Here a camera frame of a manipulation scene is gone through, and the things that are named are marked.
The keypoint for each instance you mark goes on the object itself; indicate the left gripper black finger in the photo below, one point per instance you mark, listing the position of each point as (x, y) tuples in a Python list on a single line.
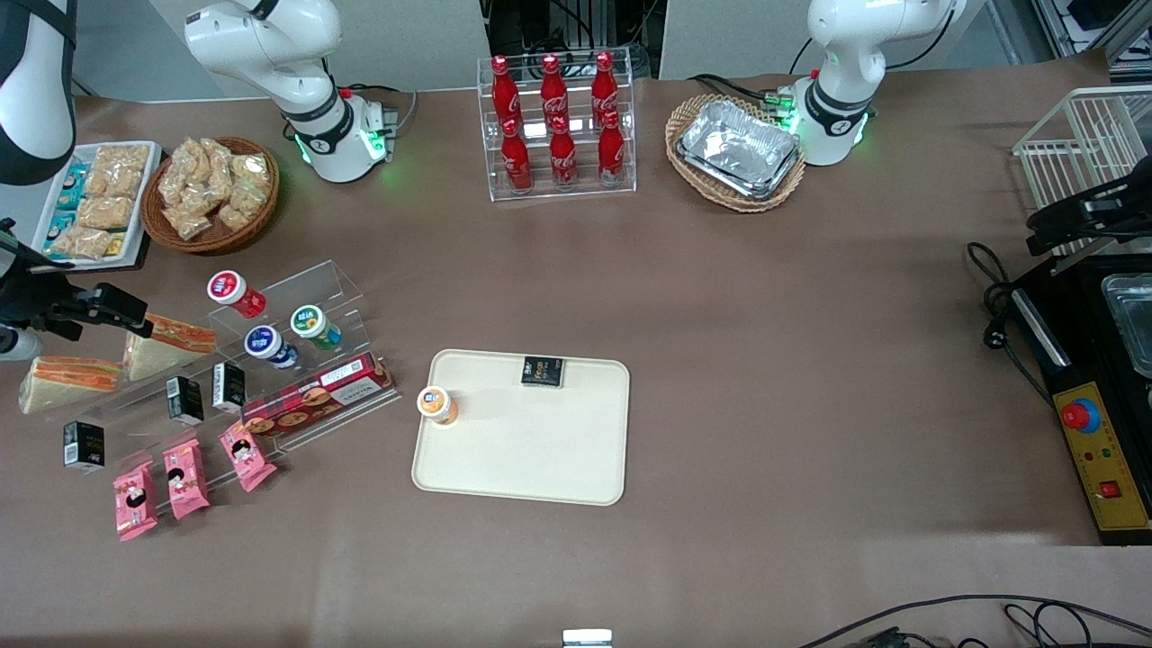
[(1053, 229)]

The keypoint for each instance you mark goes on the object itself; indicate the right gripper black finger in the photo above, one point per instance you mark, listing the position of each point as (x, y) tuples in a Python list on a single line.
[(65, 326), (121, 306)]

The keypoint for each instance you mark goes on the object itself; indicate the red cap yogurt bottle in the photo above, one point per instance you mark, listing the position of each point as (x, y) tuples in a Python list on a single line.
[(232, 292)]

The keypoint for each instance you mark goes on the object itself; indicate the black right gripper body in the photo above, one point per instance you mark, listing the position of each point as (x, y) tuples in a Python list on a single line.
[(38, 301)]

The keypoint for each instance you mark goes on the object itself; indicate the green cap yogurt bottle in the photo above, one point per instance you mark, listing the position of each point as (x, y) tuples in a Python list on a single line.
[(313, 326)]

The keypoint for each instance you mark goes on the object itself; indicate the yellow snack packet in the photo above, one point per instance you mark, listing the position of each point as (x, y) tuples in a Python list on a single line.
[(117, 245)]

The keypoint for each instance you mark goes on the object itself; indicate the small black carton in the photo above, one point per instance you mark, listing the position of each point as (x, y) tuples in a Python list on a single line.
[(229, 388), (543, 372), (185, 401), (84, 447)]

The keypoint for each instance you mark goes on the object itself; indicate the aluminium frame structure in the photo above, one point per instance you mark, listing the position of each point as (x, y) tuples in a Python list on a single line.
[(1098, 22)]

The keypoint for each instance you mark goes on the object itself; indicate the clear pack of crackers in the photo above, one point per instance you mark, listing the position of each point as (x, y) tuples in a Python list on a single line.
[(123, 158), (105, 213), (114, 184), (79, 243)]

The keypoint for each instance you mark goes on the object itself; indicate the clear acrylic tiered display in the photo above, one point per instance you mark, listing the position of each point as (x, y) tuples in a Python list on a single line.
[(333, 292)]

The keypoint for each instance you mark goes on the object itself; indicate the clear acrylic bottle rack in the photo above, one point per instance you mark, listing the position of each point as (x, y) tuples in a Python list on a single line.
[(621, 189)]

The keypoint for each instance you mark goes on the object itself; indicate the dark brown wicker basket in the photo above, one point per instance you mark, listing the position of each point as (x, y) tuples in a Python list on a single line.
[(207, 241)]

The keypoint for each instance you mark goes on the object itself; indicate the white rectangular snack tray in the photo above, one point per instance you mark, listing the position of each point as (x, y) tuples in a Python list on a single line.
[(54, 202)]

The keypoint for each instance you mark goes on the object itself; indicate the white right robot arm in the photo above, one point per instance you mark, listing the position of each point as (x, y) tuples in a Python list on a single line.
[(270, 45)]

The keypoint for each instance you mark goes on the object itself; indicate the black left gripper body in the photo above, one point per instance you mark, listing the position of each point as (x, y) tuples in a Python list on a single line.
[(1119, 203)]

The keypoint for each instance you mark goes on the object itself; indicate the pink snack packet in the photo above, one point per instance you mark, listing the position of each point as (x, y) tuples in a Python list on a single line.
[(247, 456), (186, 481), (135, 500)]

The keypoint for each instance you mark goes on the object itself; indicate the orange cap yogurt bottle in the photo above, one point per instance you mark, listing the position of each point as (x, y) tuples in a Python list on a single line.
[(436, 405)]

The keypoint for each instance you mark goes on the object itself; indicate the stacked aluminium foil trays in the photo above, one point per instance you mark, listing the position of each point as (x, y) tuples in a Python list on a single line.
[(738, 144)]

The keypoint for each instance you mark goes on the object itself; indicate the light wicker basket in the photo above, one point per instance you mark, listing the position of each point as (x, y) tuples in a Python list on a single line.
[(693, 184)]

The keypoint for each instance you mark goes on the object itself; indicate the red cookie box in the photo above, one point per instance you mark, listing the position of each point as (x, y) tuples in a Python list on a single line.
[(315, 396)]

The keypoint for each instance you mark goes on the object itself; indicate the black machine with yellow panel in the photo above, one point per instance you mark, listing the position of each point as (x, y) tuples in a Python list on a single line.
[(1075, 333)]

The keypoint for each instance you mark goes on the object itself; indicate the teal snack packet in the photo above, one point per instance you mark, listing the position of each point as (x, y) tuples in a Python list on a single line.
[(68, 198), (76, 173), (61, 225)]

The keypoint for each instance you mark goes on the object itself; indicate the beige snack pack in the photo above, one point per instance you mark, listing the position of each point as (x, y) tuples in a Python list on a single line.
[(173, 185), (191, 157), (250, 168), (212, 194), (219, 155), (247, 200), (189, 221)]

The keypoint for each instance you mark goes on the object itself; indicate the blue cap yogurt bottle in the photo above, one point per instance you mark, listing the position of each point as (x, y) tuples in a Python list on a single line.
[(268, 346)]

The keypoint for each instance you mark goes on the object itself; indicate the beige serving tray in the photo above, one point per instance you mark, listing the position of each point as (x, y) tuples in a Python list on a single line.
[(531, 450)]

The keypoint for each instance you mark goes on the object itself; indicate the small silver white device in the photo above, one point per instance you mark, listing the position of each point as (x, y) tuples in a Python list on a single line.
[(587, 639)]

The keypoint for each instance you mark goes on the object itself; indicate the red cola bottle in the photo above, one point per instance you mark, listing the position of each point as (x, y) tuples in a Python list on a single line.
[(611, 148), (502, 90), (604, 85), (553, 88), (517, 155), (563, 153)]

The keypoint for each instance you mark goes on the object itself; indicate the triangular wrapped sandwich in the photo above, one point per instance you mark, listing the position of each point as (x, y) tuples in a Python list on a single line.
[(67, 382), (166, 346)]

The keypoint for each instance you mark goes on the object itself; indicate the clear metal food container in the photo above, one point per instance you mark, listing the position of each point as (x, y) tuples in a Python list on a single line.
[(1132, 315)]

